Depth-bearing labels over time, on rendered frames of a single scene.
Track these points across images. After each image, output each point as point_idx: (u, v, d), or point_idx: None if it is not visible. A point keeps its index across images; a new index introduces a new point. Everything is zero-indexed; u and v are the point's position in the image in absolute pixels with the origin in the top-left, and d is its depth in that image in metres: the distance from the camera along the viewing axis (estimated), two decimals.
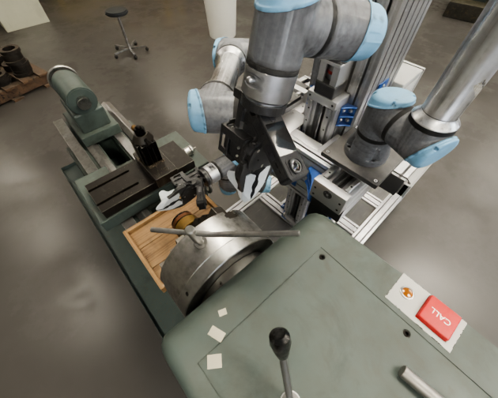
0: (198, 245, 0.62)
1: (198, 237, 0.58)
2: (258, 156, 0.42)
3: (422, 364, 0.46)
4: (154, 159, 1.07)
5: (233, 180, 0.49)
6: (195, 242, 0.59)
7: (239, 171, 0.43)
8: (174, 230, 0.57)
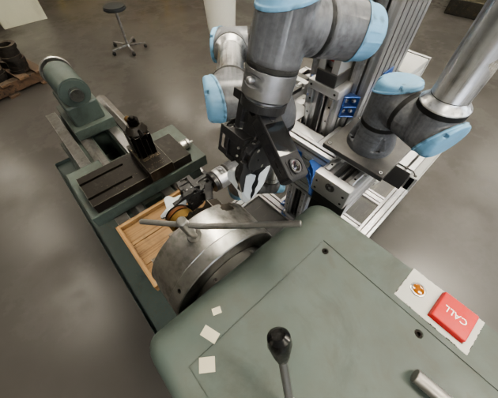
0: (191, 239, 0.58)
1: (191, 229, 0.54)
2: (258, 156, 0.42)
3: (436, 368, 0.42)
4: (149, 152, 1.02)
5: (233, 180, 0.49)
6: (188, 235, 0.55)
7: (239, 171, 0.43)
8: (164, 223, 0.53)
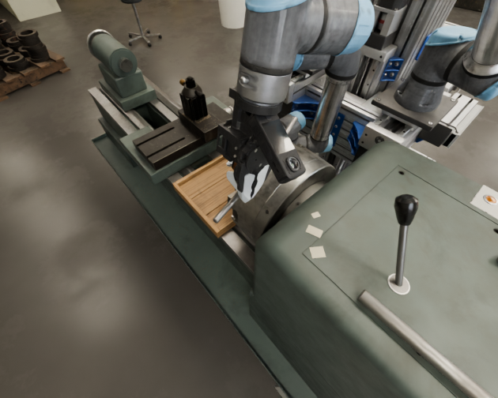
0: None
1: None
2: (255, 155, 0.42)
3: None
4: (201, 114, 1.09)
5: (232, 181, 0.49)
6: None
7: (237, 171, 0.43)
8: None
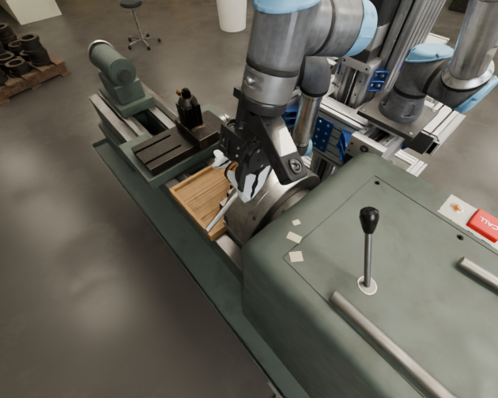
0: None
1: None
2: (258, 156, 0.42)
3: (476, 258, 0.53)
4: (196, 122, 1.14)
5: (233, 180, 0.49)
6: None
7: (239, 171, 0.43)
8: None
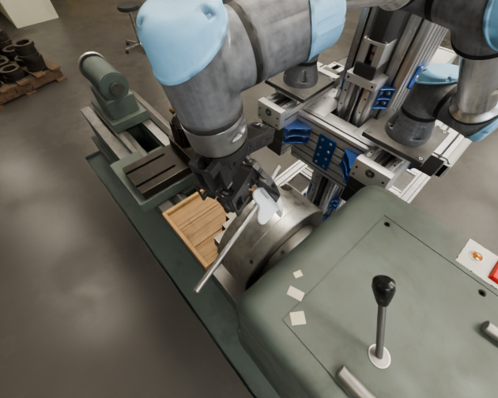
0: None
1: None
2: None
3: None
4: None
5: (267, 213, 0.44)
6: None
7: (266, 178, 0.40)
8: None
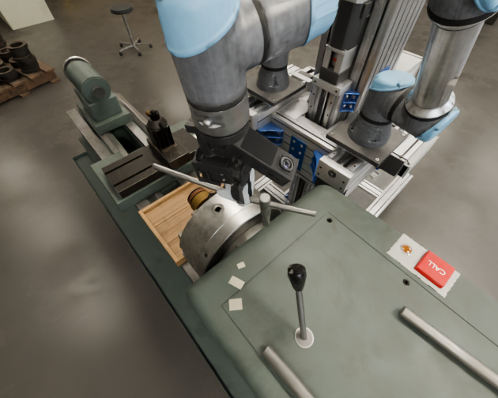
0: (216, 206, 0.69)
1: None
2: (245, 171, 0.40)
3: (420, 306, 0.52)
4: (167, 143, 1.13)
5: (227, 196, 0.48)
6: None
7: (235, 193, 0.42)
8: (285, 204, 0.49)
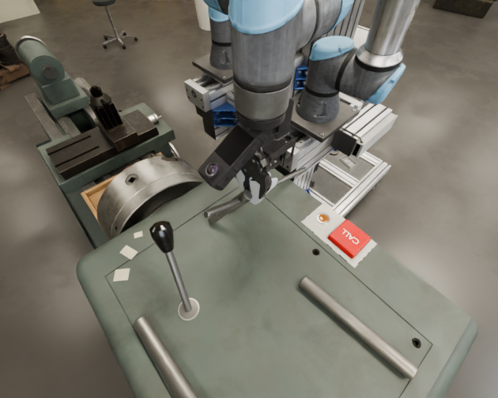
0: (130, 177, 0.64)
1: None
2: None
3: (325, 277, 0.47)
4: (114, 122, 1.08)
5: None
6: (231, 213, 0.50)
7: None
8: (231, 204, 0.44)
